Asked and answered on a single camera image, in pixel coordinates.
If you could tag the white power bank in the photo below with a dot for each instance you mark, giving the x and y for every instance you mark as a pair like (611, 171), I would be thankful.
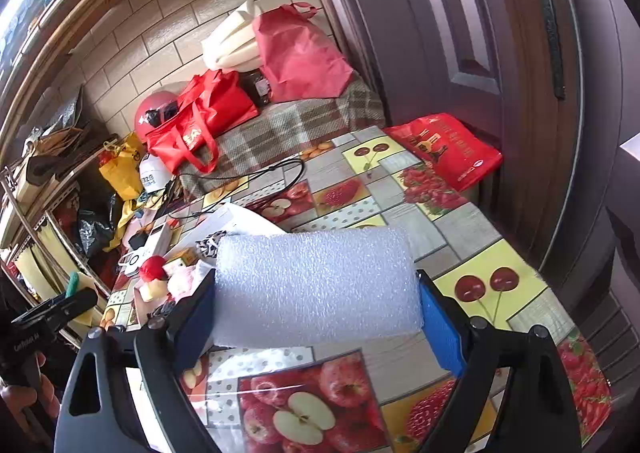
(161, 239)

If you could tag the red plush toy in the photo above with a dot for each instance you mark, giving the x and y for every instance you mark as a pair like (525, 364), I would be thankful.
(152, 267)

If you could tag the red gift bag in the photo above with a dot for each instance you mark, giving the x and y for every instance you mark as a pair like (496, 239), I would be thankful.
(445, 150)

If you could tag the black plastic bag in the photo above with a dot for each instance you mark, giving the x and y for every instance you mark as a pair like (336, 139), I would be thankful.
(92, 229)

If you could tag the small dark jar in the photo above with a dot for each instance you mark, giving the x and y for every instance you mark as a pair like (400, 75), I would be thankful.
(257, 83)

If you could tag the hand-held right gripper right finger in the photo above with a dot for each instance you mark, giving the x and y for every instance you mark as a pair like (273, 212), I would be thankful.
(442, 328)

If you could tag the zebra print cloth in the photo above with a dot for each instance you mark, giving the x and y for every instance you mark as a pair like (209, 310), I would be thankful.
(210, 247)

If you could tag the green sponge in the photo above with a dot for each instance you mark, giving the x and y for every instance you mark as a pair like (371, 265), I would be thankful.
(74, 283)

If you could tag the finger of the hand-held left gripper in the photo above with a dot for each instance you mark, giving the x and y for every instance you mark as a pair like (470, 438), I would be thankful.
(72, 305)

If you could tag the pink paper bag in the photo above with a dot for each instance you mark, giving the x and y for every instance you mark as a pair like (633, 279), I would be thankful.
(300, 55)

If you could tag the dark purple door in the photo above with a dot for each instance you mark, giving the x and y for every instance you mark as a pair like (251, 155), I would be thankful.
(475, 58)

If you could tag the metal shelf rack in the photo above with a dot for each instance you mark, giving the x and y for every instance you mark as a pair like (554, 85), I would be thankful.
(45, 233)

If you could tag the white round-dial device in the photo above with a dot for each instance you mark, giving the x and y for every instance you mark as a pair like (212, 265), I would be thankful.
(131, 262)

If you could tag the cream folded bag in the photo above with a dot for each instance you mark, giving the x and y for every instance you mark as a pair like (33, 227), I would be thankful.
(232, 43)

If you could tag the red helmet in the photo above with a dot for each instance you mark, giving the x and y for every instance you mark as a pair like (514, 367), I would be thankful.
(150, 115)

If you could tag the white foam block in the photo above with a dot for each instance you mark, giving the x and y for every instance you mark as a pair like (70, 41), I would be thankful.
(315, 285)

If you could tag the brown cardboard sheets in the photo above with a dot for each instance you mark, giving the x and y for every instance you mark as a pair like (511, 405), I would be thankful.
(55, 140)

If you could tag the white helmet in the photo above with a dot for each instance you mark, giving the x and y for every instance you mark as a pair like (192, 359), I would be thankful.
(151, 174)

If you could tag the person's left hand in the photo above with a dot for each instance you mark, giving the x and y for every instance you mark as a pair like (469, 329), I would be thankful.
(17, 408)

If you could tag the fruit print tablecloth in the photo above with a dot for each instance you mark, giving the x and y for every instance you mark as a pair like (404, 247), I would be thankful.
(400, 213)

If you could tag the yellow plastic bag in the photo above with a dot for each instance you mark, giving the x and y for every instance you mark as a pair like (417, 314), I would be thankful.
(122, 170)

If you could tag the red tote bag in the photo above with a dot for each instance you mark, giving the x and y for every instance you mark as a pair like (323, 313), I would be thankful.
(202, 120)

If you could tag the white cardboard box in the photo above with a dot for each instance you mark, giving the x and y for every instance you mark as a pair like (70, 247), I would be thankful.
(240, 225)

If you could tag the plaid blanket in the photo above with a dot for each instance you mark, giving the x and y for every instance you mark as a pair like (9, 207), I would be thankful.
(295, 128)

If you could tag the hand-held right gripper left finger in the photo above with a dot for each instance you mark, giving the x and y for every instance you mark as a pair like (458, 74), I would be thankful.
(196, 320)

